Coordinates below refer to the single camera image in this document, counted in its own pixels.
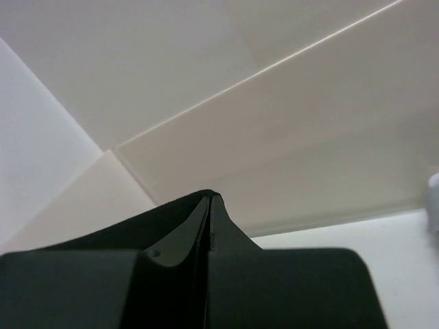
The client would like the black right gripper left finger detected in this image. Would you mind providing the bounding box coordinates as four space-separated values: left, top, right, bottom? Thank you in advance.
137 197 209 328

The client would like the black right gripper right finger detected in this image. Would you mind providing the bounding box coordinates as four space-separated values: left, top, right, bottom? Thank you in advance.
209 195 262 328

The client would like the black tank top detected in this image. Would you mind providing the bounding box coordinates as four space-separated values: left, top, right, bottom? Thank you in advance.
43 189 218 251

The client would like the white plastic laundry basket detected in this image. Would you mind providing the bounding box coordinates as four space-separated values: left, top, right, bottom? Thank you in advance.
425 173 439 234

